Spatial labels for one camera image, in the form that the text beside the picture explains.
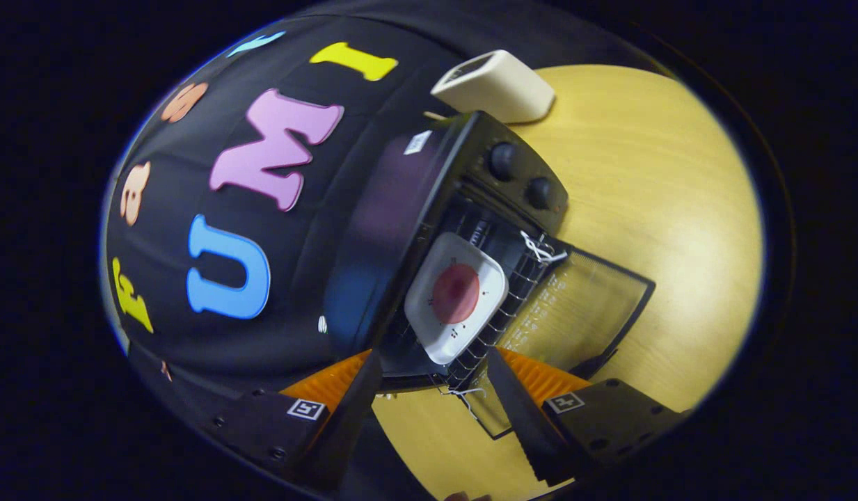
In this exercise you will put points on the pink clip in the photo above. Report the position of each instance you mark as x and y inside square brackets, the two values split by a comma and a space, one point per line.
[165, 371]

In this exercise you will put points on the cream pop-up toaster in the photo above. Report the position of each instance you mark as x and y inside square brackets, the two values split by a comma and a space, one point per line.
[502, 87]

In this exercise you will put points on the black toaster oven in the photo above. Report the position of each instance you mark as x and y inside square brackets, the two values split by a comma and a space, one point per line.
[394, 202]

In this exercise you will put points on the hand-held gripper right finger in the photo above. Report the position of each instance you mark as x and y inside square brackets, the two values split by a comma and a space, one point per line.
[522, 417]

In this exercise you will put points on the white square plate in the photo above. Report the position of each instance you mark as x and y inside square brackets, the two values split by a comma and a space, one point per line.
[484, 275]

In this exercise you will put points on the black backdrop cloth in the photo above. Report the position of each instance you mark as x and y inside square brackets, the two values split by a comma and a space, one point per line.
[192, 181]

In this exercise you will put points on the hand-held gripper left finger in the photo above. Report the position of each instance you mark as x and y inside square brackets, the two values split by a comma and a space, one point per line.
[345, 417]

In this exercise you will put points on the pink round meat slice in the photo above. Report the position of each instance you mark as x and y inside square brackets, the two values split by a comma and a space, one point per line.
[456, 293]

